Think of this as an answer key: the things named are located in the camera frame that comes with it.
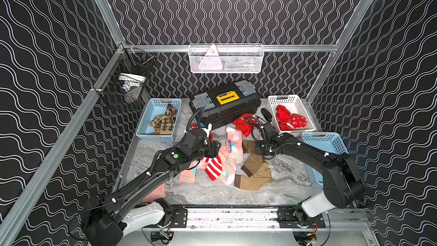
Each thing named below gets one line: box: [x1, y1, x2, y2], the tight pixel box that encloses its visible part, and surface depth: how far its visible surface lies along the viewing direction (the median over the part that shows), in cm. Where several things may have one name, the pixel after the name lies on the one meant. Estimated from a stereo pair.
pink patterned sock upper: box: [225, 125, 245, 161], surface depth 99 cm
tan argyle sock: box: [149, 103, 178, 135], surface depth 102 cm
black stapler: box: [260, 107, 273, 123], surface depth 111 cm
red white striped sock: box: [200, 155, 224, 182], surface depth 88 cm
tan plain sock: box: [234, 140, 273, 191], surface depth 88 cm
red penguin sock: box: [275, 104, 294, 131], surface depth 104 cm
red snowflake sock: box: [289, 113, 308, 130], surface depth 103 cm
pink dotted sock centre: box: [178, 145, 237, 186], surface depth 88 cm
